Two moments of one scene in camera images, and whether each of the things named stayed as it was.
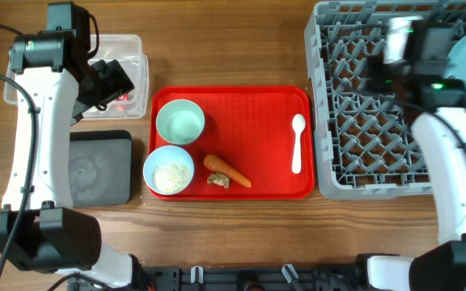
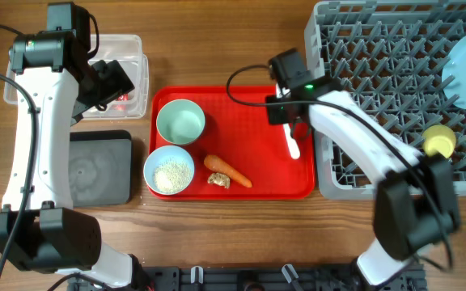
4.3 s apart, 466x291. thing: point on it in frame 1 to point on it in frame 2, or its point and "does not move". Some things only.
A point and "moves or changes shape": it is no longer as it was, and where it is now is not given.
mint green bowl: [180, 121] does not move
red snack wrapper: [124, 97] does not move
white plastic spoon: [298, 124] moves or changes shape
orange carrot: [217, 165] does not move
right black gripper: [379, 69] to [279, 109]
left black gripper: [116, 82] does not move
